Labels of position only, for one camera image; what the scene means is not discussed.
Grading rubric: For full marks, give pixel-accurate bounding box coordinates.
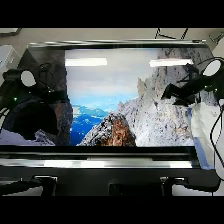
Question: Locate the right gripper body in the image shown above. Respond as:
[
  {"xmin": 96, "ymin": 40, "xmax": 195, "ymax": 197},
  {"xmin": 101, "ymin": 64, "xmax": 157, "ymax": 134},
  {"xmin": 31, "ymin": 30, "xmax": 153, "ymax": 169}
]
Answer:
[{"xmin": 160, "ymin": 77, "xmax": 202, "ymax": 108}]

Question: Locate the light blue garment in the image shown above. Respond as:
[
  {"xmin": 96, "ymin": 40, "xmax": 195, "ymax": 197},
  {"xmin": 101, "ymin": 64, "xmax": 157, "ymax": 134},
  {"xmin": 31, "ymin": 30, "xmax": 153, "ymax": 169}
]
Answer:
[{"xmin": 188, "ymin": 107, "xmax": 216, "ymax": 171}]

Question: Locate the black cable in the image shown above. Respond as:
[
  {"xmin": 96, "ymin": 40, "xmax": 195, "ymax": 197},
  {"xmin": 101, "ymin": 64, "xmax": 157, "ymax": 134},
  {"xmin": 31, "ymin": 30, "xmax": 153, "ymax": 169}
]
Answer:
[{"xmin": 208, "ymin": 104, "xmax": 224, "ymax": 183}]

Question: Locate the silver frame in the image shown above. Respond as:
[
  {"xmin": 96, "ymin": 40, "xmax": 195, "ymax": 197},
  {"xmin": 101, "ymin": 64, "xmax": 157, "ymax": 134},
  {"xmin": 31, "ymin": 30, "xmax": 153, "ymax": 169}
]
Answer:
[{"xmin": 0, "ymin": 38, "xmax": 210, "ymax": 197}]

